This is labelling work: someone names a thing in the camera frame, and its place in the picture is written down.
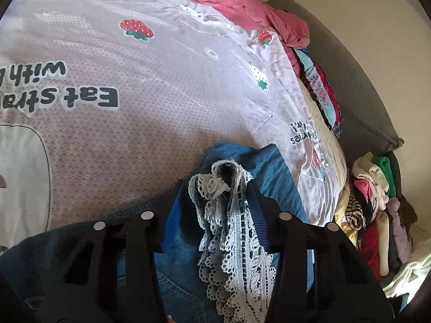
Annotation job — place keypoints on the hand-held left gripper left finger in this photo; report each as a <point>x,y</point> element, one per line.
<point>175,208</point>

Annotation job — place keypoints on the blue denim pants lace hem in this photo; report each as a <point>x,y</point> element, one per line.
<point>232,235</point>

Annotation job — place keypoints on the pink duvet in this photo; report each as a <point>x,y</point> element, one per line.
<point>256,3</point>

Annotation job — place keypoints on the pile of colourful clothes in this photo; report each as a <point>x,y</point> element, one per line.
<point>377,202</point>

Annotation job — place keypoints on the strawberry printed pink quilt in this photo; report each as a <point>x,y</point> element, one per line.
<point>151,107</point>

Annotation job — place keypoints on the colourful patterned cloth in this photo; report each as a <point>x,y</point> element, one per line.
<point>323,94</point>

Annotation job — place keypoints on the grey headboard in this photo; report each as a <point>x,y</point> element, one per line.
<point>353,84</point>

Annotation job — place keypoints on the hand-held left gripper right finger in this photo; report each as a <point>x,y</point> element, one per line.
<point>266,215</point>

